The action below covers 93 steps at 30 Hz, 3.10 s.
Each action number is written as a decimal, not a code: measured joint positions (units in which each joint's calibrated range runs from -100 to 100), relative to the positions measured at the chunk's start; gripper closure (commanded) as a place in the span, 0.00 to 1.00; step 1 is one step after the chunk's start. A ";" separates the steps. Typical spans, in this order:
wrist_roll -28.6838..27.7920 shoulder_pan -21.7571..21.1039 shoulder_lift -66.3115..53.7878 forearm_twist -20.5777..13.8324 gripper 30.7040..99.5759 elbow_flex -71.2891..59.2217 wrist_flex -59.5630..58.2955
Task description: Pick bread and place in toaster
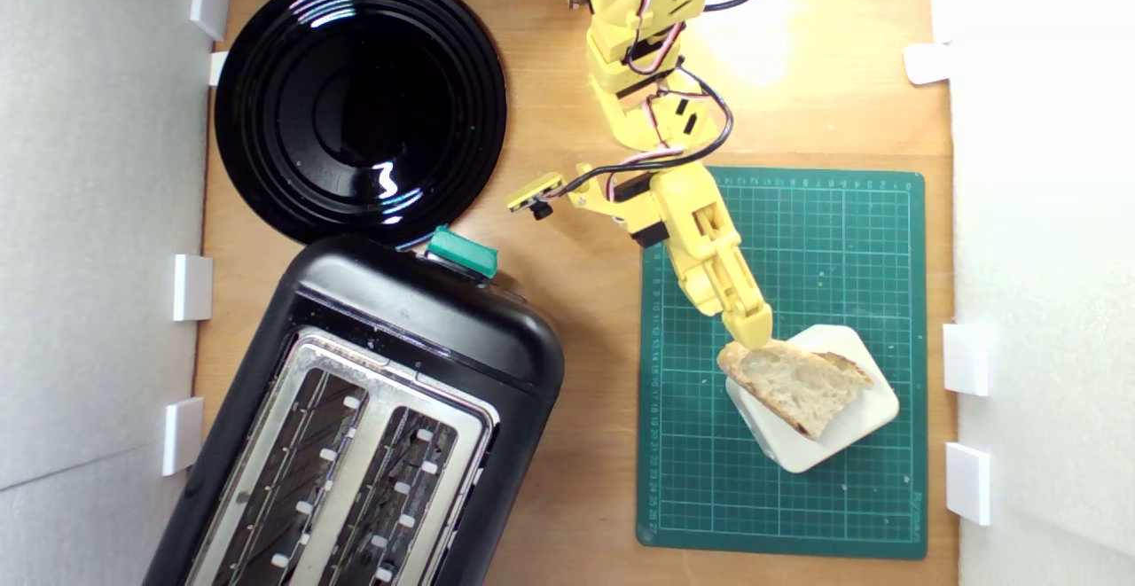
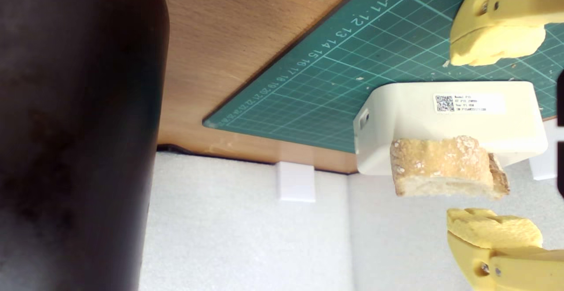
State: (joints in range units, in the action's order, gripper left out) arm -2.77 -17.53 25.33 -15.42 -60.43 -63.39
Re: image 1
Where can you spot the brown bread slice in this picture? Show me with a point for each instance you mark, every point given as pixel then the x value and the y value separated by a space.
pixel 789 382

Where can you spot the green toaster lever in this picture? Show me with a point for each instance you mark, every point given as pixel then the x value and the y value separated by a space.
pixel 461 252

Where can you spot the black two-slot toaster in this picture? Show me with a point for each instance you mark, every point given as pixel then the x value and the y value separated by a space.
pixel 426 320

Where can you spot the green cutting mat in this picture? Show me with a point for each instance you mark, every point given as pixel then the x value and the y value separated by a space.
pixel 842 258

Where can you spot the white block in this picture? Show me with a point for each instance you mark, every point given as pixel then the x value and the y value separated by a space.
pixel 851 431

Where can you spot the black plate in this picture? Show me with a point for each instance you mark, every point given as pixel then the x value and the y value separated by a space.
pixel 355 107

